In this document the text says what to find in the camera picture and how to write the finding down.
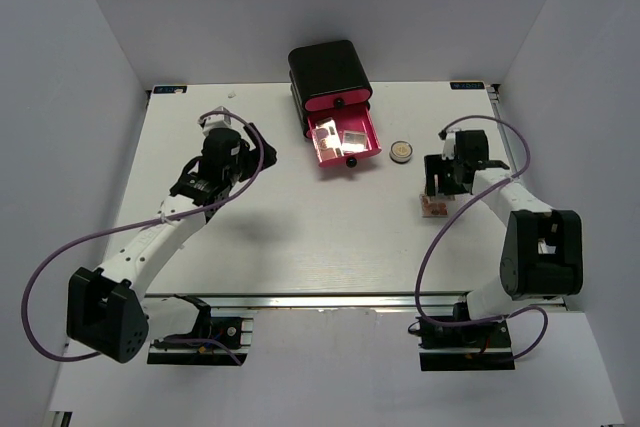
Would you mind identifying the round powder jar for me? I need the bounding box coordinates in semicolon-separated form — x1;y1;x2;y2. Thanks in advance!
389;140;413;164

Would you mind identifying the clear case blush compact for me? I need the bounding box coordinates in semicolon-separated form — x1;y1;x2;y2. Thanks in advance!
419;194;451;218

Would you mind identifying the long brown eyeshadow palette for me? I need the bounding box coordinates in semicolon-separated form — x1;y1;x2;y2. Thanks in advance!
313;118;337;140

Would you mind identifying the square brown eyeshadow palette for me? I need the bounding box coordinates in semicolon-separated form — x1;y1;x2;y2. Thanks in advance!
341;130;368;153

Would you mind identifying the pink top drawer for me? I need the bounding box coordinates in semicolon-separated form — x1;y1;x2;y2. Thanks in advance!
304;88;372;112

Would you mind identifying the pink three-colour blush palette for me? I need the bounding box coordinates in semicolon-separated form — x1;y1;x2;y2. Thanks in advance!
317;137;342;161

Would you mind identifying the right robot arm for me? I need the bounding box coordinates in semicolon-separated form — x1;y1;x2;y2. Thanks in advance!
424;130;584;346

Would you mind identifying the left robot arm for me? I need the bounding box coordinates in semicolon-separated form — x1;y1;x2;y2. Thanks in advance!
67;117;277;363

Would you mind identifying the blue label right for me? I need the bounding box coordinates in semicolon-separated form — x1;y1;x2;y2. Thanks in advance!
449;81;485;90

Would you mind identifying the blue label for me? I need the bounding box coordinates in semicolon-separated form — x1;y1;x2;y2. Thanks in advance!
449;81;485;90
152;85;187;95

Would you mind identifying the black drawer cabinet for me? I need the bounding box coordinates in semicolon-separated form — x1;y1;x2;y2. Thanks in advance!
288;40;373;133

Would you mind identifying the blue label left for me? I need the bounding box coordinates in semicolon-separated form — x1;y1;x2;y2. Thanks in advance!
152;85;187;95

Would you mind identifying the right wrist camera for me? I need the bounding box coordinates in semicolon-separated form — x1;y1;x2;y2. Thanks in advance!
438;128;457;160

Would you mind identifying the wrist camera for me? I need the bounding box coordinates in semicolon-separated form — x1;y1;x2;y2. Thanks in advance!
438;128;457;160
197;106;232;136

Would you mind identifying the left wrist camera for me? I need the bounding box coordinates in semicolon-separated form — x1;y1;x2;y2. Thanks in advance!
197;106;232;136

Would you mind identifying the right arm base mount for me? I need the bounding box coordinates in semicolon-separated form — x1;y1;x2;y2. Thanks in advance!
407;317;515;372

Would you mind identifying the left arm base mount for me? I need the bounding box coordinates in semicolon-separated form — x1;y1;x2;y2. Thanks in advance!
142;296;255;367

